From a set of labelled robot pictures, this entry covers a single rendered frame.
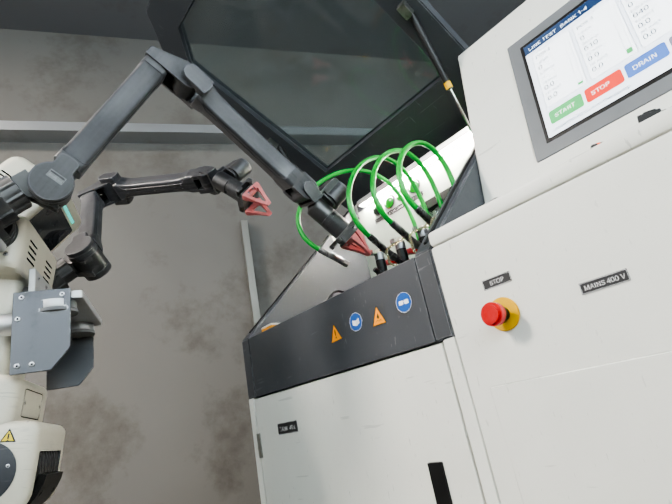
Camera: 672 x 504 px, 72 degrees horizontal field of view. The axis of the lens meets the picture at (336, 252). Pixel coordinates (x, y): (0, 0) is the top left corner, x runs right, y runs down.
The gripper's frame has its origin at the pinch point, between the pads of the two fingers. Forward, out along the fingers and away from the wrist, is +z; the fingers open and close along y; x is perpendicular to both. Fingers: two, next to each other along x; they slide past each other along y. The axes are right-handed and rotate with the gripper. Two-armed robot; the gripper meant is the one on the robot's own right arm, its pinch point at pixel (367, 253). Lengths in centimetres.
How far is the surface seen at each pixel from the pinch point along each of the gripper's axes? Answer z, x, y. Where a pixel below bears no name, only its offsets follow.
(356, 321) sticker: 4.5, -17.8, -28.5
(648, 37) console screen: 8, -70, 26
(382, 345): 10.2, -23.2, -31.8
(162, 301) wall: -55, 163, 1
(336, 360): 7.5, -9.4, -34.3
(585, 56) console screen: 3, -60, 28
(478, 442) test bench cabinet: 27, -38, -42
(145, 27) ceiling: -194, 149, 130
